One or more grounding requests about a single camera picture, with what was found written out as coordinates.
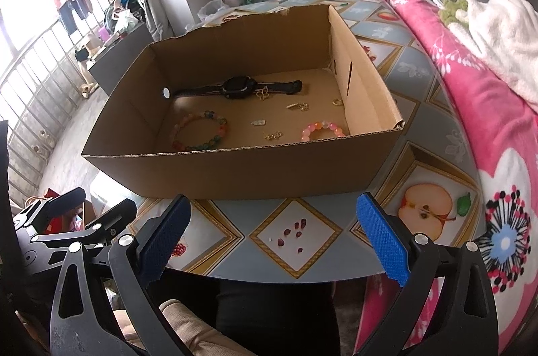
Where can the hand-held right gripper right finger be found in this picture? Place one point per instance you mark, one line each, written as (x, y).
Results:
(384, 242)

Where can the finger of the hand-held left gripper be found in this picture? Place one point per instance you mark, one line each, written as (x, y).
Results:
(113, 221)
(63, 202)

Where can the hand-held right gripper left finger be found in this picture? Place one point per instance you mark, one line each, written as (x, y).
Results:
(164, 242)

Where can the brown cardboard box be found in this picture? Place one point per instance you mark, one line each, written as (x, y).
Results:
(235, 171)

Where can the black smartwatch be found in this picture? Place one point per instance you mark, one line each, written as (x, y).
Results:
(237, 87)

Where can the gold pendant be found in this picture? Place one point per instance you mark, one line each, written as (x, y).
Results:
(264, 93)

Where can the red box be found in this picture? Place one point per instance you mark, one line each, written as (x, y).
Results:
(63, 225)

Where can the fruit print tablecloth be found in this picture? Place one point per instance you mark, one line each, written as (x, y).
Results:
(420, 154)

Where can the pair of shoes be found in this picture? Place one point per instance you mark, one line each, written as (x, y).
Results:
(89, 91)

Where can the metal window railing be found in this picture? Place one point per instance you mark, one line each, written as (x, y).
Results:
(38, 87)

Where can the person's black pants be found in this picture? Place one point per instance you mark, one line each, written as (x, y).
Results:
(273, 318)

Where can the pink floral blanket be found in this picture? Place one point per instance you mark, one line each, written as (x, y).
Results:
(496, 120)

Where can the purple cup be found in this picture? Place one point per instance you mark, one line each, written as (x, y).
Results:
(104, 34)

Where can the white bag on cabinet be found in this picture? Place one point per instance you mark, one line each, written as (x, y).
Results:
(125, 20)

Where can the white plastic bag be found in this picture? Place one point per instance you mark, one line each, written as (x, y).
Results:
(212, 9)

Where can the white fluffy blanket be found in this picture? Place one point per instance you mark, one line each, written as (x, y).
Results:
(504, 36)

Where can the green fluffy cloth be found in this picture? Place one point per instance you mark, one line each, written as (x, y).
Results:
(454, 9)

